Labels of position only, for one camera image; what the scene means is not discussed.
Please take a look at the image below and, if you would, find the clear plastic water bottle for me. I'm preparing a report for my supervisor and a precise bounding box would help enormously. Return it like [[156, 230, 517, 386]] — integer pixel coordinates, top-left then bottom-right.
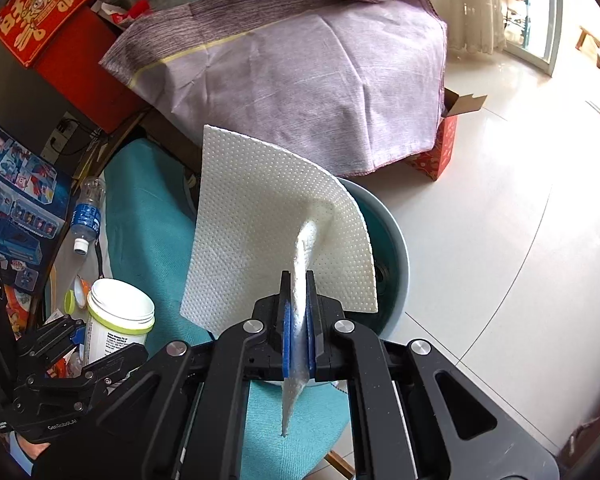
[[70, 176, 107, 256]]

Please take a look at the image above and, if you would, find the red printed gift box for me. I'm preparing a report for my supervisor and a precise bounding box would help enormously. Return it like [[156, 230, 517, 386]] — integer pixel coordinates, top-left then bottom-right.
[[0, 0, 97, 69]]

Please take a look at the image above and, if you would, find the white paper towel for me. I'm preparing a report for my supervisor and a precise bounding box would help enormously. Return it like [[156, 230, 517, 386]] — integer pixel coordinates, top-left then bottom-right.
[[180, 124, 381, 438]]

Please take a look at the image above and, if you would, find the teal striped blanket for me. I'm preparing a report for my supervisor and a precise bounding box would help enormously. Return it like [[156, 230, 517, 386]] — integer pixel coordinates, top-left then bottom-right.
[[103, 139, 352, 480]]

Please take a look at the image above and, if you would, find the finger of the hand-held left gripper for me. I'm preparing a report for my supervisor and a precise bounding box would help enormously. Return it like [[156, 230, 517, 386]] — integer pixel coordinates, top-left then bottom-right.
[[27, 347, 149, 402], [17, 315, 87, 369]]

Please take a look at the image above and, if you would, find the wall socket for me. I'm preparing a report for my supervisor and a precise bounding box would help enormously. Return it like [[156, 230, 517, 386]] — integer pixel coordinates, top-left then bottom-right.
[[44, 115, 81, 163]]

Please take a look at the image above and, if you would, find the white plastic jar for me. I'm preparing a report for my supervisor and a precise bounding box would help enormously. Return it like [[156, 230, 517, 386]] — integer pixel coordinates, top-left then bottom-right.
[[82, 278, 156, 367]]

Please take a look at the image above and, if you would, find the white curtain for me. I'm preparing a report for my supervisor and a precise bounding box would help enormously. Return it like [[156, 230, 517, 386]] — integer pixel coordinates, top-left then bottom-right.
[[420, 0, 506, 56]]

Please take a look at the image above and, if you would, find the wooden stool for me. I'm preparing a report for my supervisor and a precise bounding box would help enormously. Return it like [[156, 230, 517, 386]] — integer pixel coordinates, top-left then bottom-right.
[[575, 25, 600, 83]]

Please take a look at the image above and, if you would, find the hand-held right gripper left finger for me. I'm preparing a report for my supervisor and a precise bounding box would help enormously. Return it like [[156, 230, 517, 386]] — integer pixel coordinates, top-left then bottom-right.
[[97, 270, 294, 480]]

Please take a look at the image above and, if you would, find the red patterned cardboard box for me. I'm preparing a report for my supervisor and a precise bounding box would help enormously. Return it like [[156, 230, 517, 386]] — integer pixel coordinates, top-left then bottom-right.
[[405, 87, 487, 182]]

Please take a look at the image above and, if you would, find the blue toy box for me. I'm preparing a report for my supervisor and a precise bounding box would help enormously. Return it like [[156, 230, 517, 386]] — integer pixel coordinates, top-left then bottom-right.
[[0, 110, 74, 293]]

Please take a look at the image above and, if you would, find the light blue plastic basin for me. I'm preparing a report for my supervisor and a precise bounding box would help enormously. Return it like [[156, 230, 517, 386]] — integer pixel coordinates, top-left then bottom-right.
[[260, 175, 411, 397]]

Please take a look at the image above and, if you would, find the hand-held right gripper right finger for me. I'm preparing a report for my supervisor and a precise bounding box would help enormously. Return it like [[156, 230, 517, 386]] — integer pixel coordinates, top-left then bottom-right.
[[305, 270, 502, 480]]

